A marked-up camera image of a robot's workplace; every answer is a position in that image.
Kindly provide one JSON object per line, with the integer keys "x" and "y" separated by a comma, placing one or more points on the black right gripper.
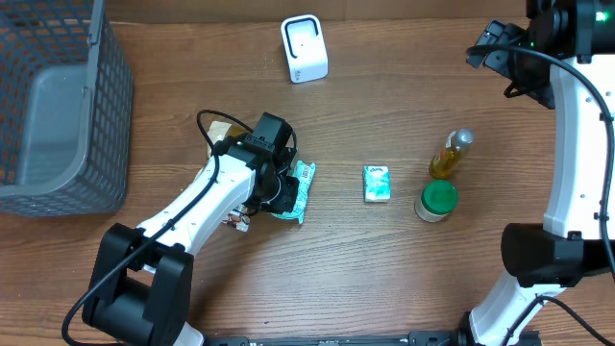
{"x": 493, "y": 43}

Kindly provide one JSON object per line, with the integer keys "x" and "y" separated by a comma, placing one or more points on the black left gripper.
{"x": 286, "y": 202}

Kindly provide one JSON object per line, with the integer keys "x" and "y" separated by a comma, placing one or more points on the green wet wipes pack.
{"x": 305, "y": 174}

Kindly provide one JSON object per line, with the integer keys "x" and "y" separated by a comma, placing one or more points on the brown Pantree snack bag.
{"x": 237, "y": 218}

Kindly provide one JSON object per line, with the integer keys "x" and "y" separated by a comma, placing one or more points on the small teal box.
{"x": 377, "y": 187}

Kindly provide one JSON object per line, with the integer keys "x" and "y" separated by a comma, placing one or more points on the yellow dish soap bottle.
{"x": 456, "y": 147}

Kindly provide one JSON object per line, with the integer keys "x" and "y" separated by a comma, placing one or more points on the green lid jar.
{"x": 438, "y": 199}

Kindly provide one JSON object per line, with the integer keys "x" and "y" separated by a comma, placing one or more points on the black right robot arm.
{"x": 564, "y": 60}

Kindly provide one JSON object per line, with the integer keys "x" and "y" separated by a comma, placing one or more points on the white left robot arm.
{"x": 140, "y": 288}

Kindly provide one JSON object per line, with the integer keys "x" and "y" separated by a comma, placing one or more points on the white barcode scanner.
{"x": 305, "y": 48}

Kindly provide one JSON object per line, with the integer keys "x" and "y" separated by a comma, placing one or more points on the grey plastic mesh basket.
{"x": 66, "y": 109}

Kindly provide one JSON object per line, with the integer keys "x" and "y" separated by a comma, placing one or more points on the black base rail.
{"x": 423, "y": 338}

